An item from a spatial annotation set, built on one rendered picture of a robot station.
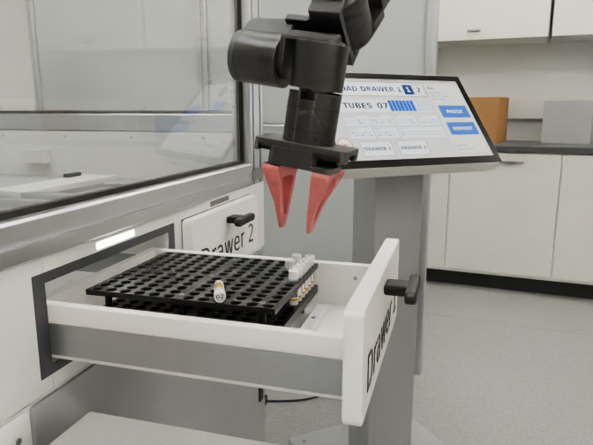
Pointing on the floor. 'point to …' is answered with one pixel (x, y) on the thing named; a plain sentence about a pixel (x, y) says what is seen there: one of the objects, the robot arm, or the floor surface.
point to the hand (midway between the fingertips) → (296, 222)
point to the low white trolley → (139, 433)
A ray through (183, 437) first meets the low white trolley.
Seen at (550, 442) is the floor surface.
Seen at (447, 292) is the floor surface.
